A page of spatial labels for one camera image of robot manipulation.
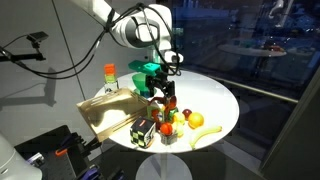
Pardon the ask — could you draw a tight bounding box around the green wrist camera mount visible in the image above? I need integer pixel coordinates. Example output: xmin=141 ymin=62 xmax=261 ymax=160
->
xmin=128 ymin=59 xmax=163 ymax=78

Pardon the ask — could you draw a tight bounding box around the plush block with car drawings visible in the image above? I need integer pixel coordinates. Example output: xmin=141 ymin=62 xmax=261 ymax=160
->
xmin=146 ymin=95 xmax=178 ymax=125

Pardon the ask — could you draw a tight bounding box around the orange fruit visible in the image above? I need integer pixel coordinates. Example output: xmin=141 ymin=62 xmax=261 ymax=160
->
xmin=187 ymin=112 xmax=205 ymax=130

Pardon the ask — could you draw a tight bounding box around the blue clamp with orange tip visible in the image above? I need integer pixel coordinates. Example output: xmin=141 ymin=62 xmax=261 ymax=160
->
xmin=54 ymin=132 xmax=101 ymax=158

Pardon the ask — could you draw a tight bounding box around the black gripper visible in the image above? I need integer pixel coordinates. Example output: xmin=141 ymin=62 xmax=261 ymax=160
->
xmin=145 ymin=70 xmax=177 ymax=103

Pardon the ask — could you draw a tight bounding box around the small red tomato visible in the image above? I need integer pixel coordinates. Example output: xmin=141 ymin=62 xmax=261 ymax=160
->
xmin=160 ymin=122 xmax=174 ymax=137

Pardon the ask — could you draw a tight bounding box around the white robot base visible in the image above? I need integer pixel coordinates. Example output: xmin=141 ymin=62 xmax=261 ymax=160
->
xmin=0 ymin=133 xmax=44 ymax=180

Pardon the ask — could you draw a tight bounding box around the green plastic bowl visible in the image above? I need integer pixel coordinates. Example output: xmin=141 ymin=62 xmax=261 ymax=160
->
xmin=131 ymin=73 xmax=158 ymax=99

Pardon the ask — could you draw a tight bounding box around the yellow green apple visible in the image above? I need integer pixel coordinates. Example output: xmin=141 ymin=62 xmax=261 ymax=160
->
xmin=173 ymin=111 xmax=186 ymax=125

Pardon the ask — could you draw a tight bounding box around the small grey patterned cube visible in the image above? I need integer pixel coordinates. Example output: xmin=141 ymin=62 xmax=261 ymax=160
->
xmin=160 ymin=131 xmax=179 ymax=147

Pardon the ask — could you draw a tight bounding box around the black green checkered plush cube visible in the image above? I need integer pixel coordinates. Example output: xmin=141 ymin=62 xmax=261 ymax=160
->
xmin=129 ymin=116 xmax=157 ymax=149

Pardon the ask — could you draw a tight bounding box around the yellow green banana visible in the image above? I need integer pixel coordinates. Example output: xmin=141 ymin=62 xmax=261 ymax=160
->
xmin=189 ymin=125 xmax=223 ymax=150

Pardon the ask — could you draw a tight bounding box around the white table pedestal base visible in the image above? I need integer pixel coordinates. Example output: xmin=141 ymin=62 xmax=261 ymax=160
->
xmin=135 ymin=153 xmax=193 ymax=180

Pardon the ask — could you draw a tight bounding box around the black mounting platform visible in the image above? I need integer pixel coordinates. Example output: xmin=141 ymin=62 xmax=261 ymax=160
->
xmin=13 ymin=124 xmax=101 ymax=180

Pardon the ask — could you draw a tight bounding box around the orange and green block stack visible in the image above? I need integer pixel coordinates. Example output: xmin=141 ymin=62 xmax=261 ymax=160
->
xmin=103 ymin=63 xmax=120 ymax=94

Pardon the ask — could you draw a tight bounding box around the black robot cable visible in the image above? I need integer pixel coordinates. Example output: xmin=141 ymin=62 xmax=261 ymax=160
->
xmin=0 ymin=2 xmax=183 ymax=80

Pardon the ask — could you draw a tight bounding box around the black camera on stand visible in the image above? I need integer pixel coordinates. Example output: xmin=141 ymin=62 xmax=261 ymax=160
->
xmin=0 ymin=31 xmax=50 ymax=63

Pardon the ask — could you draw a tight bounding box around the pale green pear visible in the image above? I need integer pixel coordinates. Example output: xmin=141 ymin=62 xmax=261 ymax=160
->
xmin=172 ymin=121 xmax=185 ymax=138

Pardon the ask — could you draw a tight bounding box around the dark red plum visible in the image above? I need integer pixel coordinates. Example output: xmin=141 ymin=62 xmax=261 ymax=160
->
xmin=182 ymin=108 xmax=193 ymax=120

